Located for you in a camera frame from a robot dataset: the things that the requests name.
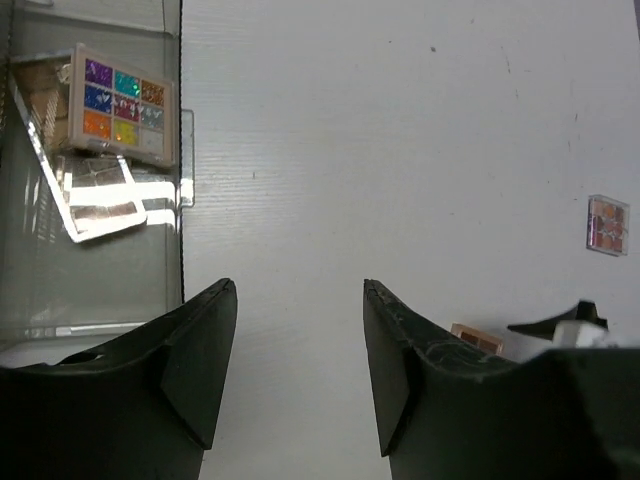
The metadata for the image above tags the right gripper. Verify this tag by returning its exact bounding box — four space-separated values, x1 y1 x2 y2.
507 300 618 348

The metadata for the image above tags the colourful eyeshadow palette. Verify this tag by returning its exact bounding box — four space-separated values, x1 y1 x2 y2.
68 43 177 168

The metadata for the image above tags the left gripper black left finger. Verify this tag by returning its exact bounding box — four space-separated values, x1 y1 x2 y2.
1 278 238 479

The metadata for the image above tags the multicolour square palette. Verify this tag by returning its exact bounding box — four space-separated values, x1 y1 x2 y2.
586 194 630 257

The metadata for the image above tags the long brown eyeshadow palette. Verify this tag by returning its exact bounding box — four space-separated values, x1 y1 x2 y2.
9 50 147 243

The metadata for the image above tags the clear acrylic makeup organizer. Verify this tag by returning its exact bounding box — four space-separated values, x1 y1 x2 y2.
1 1 194 349

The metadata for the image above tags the brown quad eyeshadow palette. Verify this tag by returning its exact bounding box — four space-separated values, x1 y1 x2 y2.
451 323 503 355

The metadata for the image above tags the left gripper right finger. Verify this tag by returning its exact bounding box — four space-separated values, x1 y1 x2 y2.
363 279 639 479

